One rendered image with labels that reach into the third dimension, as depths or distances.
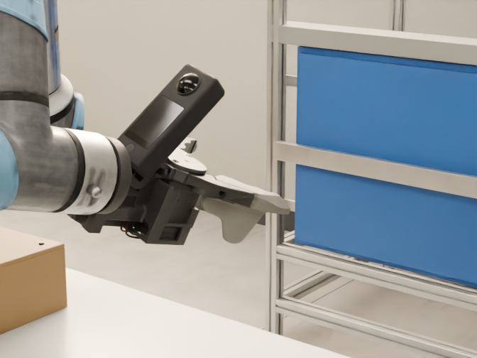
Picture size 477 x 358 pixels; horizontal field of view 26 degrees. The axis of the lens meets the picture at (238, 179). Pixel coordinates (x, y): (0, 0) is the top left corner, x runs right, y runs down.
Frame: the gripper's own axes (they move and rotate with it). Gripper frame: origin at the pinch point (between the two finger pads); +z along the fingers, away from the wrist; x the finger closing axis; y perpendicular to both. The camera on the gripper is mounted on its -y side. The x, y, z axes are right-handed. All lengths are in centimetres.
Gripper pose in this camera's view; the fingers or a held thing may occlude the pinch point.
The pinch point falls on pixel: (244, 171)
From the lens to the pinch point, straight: 108.5
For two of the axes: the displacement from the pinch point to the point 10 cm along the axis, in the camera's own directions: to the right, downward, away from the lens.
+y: -3.9, 8.9, 2.4
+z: 6.4, 0.8, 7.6
